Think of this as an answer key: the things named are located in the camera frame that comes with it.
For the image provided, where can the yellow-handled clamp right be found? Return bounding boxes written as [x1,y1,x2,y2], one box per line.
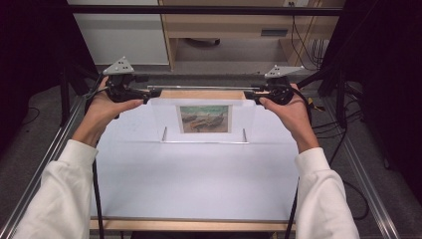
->
[307,97,326,113]

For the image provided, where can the right hand-held gripper black cable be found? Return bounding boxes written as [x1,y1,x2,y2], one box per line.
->
[284,85,370,239]

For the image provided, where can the hand-held gripper black cable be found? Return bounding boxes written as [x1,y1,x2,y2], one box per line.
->
[284,85,370,239]
[82,73,107,239]

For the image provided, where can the white cabinet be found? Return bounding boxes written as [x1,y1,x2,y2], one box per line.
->
[67,0,170,67]

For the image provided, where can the hanging black cables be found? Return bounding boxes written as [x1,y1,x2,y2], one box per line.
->
[289,1,328,72]

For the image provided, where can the thin black floor cable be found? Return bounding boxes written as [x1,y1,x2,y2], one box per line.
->
[19,106,41,126]

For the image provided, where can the aluminium rail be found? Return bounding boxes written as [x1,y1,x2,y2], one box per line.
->
[322,97,401,239]
[0,95,86,239]

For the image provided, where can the wooden table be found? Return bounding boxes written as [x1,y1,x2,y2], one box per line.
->
[89,89,297,233]

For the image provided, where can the clear acrylic photo frame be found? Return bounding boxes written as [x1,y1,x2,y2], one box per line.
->
[146,85,264,145]

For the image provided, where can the grey desk label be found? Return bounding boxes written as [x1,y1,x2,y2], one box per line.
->
[260,28,290,38]

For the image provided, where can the person's right hand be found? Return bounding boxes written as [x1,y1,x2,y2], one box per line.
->
[258,83,320,154]

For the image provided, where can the left hand-held gripper black cable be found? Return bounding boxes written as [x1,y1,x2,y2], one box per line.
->
[82,73,107,239]

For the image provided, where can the person's left hand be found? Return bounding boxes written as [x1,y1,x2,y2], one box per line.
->
[72,76,144,149]

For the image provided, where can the white board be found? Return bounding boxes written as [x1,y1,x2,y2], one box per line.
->
[89,98,302,222]

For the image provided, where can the light wooden desk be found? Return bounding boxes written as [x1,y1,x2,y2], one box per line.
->
[157,0,346,72]

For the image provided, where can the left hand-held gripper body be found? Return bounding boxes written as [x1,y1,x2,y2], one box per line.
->
[102,56,150,104]

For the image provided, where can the black metal stand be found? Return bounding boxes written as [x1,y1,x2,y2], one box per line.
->
[59,62,110,127]
[295,64,350,129]

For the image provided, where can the painting print card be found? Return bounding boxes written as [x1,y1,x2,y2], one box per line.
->
[176,104,233,134]

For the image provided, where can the black horizontal frame bar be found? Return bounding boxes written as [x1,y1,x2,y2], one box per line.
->
[65,4,344,17]

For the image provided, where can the black floor cables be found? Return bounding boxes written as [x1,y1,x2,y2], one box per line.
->
[308,82,366,160]

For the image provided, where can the black curtain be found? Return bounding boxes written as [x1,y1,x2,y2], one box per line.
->
[317,0,422,203]
[0,0,100,152]

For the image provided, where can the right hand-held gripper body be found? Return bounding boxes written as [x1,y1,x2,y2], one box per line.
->
[263,64,306,107]

